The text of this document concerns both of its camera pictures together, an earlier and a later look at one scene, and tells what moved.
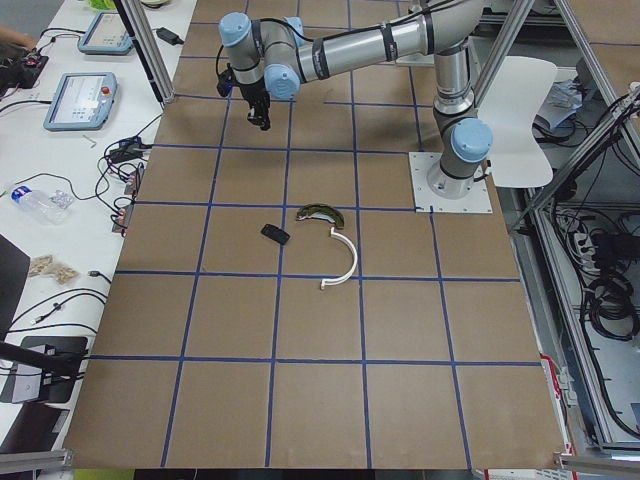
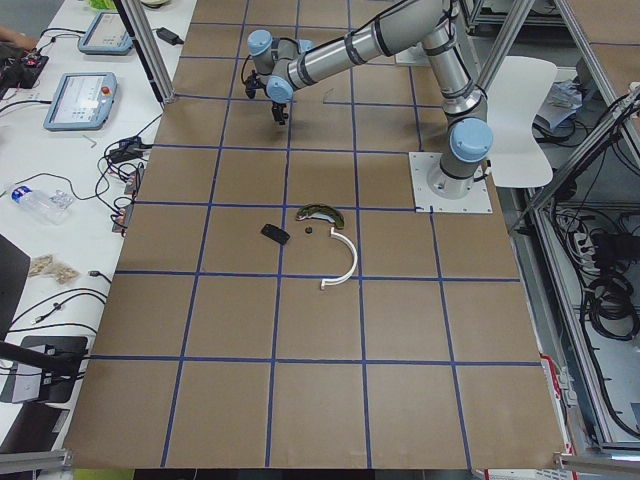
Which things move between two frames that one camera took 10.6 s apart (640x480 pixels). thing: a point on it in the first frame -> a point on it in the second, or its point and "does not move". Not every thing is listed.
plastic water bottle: (54, 204) does not move
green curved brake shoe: (320, 211) does not move
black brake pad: (276, 234) does not move
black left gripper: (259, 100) -> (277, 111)
